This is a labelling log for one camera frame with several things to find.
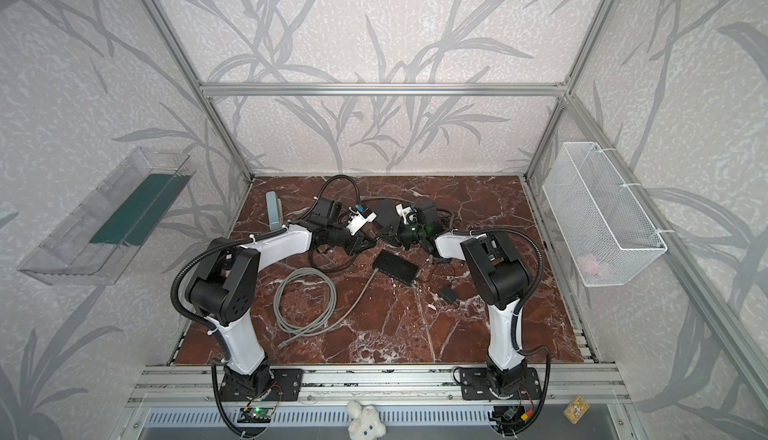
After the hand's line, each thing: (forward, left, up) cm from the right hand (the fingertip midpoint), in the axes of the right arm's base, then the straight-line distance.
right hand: (378, 226), depth 92 cm
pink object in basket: (-18, -54, +10) cm, 58 cm away
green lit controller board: (-47, +28, -11) cm, 56 cm away
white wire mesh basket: (-19, -51, +24) cm, 59 cm away
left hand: (-2, +1, -1) cm, 2 cm away
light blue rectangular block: (+11, +38, -7) cm, 40 cm away
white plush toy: (-49, 0, -5) cm, 50 cm away
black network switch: (-9, -6, -9) cm, 14 cm away
